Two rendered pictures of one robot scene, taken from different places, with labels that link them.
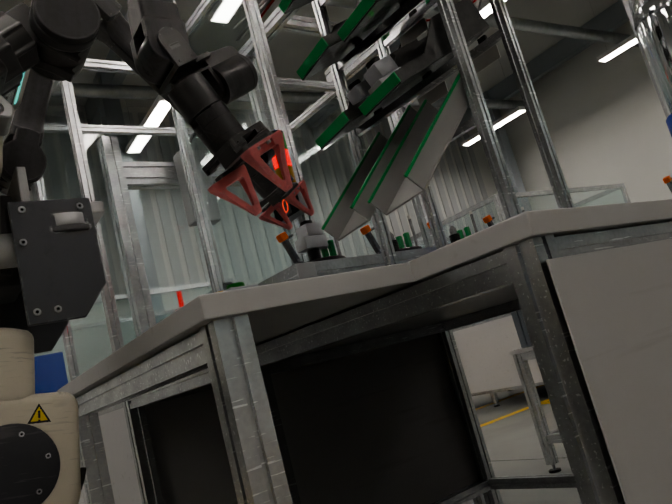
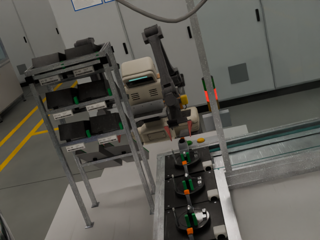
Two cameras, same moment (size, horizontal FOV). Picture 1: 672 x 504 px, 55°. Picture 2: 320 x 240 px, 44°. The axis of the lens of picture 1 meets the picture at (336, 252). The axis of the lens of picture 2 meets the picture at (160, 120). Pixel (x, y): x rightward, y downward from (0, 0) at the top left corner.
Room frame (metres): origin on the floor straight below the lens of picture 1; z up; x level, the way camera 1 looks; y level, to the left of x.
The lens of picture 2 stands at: (2.75, -1.24, 1.94)
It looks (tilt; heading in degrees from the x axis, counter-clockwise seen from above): 21 degrees down; 137
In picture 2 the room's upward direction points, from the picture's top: 16 degrees counter-clockwise
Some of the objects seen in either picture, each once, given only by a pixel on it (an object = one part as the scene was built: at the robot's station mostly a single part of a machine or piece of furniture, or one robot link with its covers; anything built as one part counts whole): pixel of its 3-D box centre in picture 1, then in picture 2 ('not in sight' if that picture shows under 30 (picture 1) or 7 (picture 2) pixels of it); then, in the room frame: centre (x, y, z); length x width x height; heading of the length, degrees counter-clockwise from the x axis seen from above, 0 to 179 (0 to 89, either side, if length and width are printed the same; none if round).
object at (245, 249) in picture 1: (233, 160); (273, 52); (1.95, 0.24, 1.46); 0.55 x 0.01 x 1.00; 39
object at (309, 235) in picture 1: (312, 235); (183, 146); (1.49, 0.04, 1.06); 0.08 x 0.04 x 0.07; 129
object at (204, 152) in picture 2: not in sight; (187, 163); (1.48, 0.05, 0.96); 0.24 x 0.24 x 0.02; 39
